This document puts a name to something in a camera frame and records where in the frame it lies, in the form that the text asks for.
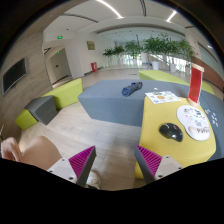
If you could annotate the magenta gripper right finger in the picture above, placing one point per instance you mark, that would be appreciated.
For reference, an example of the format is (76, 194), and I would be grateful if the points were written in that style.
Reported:
(154, 166)

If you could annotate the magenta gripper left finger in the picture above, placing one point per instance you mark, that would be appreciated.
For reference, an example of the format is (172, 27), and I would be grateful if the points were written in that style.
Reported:
(77, 168)

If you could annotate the black computer mouse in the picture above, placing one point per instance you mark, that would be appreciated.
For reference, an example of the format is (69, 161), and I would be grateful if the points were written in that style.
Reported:
(171, 131)

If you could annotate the white printed mouse pad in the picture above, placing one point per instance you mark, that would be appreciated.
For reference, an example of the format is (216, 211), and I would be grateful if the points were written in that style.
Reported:
(194, 121)

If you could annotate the yellow ottoman seat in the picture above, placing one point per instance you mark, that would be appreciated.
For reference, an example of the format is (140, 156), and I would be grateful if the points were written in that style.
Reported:
(189, 151)

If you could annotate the person's bare knee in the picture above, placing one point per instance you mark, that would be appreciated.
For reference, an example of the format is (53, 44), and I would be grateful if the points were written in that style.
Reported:
(40, 152)

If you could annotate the dark grey cube seat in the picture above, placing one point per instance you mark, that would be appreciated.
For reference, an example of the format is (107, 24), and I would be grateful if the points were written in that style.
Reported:
(43, 109)

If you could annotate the printed paper leaflet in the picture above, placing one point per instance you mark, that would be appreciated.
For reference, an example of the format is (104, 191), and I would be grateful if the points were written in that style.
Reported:
(159, 97)

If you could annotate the lime green bench left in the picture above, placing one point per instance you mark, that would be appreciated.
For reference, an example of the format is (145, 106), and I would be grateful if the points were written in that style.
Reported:
(64, 95)

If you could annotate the lime green bench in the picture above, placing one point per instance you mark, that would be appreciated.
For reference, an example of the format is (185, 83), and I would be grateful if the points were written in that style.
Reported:
(157, 75)
(64, 95)

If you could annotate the large grey ottoman seat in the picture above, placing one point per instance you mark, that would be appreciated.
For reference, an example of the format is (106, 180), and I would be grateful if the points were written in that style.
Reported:
(104, 101)

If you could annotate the folded blue umbrella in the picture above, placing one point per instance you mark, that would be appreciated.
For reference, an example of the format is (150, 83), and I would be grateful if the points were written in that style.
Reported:
(134, 86)

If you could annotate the red standing sign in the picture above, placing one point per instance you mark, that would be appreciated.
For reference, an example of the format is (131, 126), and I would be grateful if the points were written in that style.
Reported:
(195, 84)

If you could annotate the lime green bench far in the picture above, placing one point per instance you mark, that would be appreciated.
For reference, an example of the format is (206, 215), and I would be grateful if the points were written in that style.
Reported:
(157, 75)

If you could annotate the potted plant left group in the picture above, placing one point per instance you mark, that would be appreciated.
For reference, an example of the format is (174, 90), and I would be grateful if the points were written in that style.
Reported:
(114, 55)

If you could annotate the potted plant right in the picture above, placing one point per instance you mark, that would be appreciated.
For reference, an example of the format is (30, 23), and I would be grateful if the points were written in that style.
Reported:
(181, 49)

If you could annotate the potted plant white pot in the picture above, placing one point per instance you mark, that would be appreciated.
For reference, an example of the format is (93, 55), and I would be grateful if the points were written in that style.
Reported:
(157, 45)

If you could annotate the red bin by wall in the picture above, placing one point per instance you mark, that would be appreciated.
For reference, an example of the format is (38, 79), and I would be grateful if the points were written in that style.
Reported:
(94, 67)

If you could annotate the wall mounted black television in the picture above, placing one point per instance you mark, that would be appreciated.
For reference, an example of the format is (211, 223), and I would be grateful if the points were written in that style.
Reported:
(13, 75)

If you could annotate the framed wall poster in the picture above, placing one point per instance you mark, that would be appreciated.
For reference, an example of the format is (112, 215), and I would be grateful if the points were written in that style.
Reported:
(91, 45)

